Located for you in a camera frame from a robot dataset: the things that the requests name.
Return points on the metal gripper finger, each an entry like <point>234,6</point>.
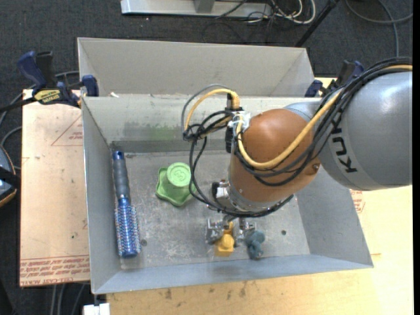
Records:
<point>212,231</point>
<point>245,228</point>

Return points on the yellow toy piece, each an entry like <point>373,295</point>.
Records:
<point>224,244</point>

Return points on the grey-blue toy animal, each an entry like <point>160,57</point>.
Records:
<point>255,244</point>

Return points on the grey metal bin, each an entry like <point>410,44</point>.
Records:
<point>170,228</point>

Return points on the green cup with star base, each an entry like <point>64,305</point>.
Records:
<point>175,184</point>

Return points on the brown cardboard board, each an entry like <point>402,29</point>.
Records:
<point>52,182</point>

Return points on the black cylinder on white bracket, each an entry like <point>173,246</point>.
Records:
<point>222,190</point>

